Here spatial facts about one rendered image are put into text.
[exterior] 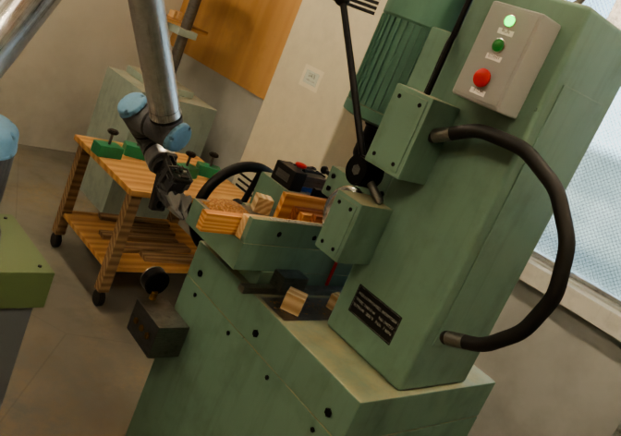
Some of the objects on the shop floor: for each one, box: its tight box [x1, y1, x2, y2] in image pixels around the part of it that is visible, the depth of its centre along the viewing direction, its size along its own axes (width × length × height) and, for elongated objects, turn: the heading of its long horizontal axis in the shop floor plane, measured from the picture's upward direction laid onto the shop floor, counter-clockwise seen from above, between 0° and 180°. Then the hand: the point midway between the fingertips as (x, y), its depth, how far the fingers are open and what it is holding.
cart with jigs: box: [50, 128, 251, 306], centre depth 288 cm, size 66×57×64 cm
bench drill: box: [79, 0, 250, 219], centre depth 357 cm, size 48×62×158 cm
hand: (180, 217), depth 183 cm, fingers closed
